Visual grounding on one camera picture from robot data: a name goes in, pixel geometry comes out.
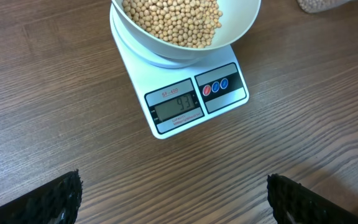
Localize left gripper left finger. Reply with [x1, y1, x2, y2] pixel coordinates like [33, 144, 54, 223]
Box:
[0, 170, 83, 224]

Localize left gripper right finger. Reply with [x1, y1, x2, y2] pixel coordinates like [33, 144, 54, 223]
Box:
[267, 174, 358, 224]

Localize white digital kitchen scale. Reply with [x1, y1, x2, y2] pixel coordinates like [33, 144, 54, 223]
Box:
[109, 7, 249, 139]

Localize white bowl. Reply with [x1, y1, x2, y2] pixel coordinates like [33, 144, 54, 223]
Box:
[111, 0, 261, 60]

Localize soybeans in bowl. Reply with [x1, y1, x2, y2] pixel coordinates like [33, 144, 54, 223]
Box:
[121, 0, 223, 49]

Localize clear plastic container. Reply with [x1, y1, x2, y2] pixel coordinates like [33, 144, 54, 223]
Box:
[296, 0, 354, 14]

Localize soybeans in container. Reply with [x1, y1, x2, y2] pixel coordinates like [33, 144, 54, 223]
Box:
[300, 0, 347, 12]

